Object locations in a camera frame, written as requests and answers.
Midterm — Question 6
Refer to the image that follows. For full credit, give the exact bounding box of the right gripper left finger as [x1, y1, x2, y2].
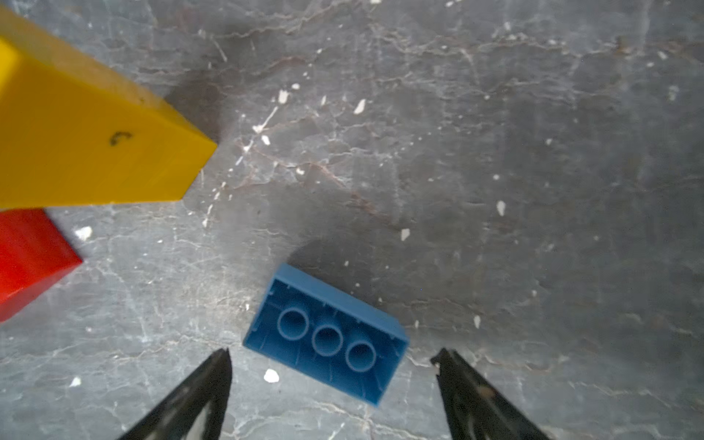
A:
[122, 348, 233, 440]

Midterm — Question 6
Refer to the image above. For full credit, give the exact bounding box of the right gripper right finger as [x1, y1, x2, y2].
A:
[431, 348, 548, 440]

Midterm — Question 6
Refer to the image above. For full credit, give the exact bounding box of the long blue lego brick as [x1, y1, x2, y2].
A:
[243, 264, 409, 405]

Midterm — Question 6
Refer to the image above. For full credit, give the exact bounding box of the small red lego brick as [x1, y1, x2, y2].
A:
[1, 209, 83, 322]

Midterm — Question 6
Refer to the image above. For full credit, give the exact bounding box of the yellow lego brick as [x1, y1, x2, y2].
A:
[1, 8, 216, 209]

